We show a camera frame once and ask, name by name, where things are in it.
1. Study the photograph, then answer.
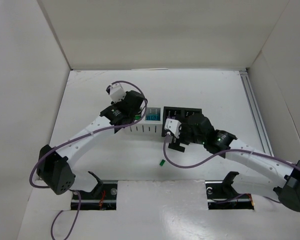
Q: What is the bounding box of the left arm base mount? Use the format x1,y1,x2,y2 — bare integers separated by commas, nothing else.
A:
70,171,118,211

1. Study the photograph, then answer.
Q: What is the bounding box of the teal printed oval lego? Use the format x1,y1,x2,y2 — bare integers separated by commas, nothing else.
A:
146,114,161,122

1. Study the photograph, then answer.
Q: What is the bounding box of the small green lego plate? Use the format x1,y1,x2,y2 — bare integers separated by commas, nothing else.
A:
159,159,166,167

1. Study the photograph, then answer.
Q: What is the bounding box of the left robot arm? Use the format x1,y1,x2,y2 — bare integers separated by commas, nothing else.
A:
36,90,147,197

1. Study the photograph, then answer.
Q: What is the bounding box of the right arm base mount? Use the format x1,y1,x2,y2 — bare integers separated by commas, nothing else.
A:
205,171,254,210

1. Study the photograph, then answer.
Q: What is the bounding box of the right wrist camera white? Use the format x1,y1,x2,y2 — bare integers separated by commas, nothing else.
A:
164,118,182,139

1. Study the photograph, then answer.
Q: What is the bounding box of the white double bin container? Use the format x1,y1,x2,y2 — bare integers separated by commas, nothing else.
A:
123,107,163,136

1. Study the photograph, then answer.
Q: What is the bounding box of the black double bin container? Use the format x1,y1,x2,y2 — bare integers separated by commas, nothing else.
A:
161,106,202,137

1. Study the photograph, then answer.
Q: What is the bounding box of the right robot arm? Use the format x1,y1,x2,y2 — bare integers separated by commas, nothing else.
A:
163,113,300,213

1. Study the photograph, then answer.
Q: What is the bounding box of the aluminium rail right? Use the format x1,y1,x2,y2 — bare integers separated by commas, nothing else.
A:
239,70,273,156

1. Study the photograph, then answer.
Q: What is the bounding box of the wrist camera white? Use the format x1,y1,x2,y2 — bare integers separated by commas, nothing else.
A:
106,83,126,104
164,118,182,139

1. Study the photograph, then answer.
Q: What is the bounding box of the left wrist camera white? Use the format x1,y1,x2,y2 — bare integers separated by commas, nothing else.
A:
106,83,126,104

